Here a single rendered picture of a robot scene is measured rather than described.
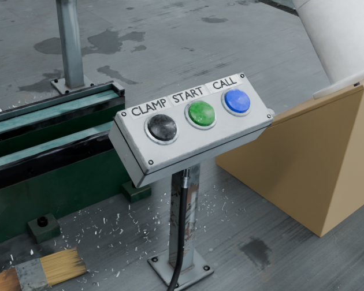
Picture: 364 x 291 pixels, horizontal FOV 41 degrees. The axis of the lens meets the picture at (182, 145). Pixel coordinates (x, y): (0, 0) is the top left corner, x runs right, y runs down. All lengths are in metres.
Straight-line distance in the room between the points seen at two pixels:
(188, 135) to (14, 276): 0.33
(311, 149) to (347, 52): 0.18
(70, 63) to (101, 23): 0.40
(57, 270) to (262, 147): 0.36
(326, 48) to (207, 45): 0.55
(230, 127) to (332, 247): 0.32
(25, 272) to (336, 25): 0.59
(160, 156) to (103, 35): 0.92
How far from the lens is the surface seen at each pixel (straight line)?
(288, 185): 0.77
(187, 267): 0.69
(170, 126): 0.49
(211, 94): 0.54
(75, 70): 1.08
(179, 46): 1.31
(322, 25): 0.82
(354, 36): 0.81
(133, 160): 0.49
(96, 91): 0.85
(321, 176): 0.72
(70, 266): 0.71
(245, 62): 1.25
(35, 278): 0.70
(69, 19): 1.04
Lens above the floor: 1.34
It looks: 36 degrees down
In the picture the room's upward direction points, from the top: 3 degrees clockwise
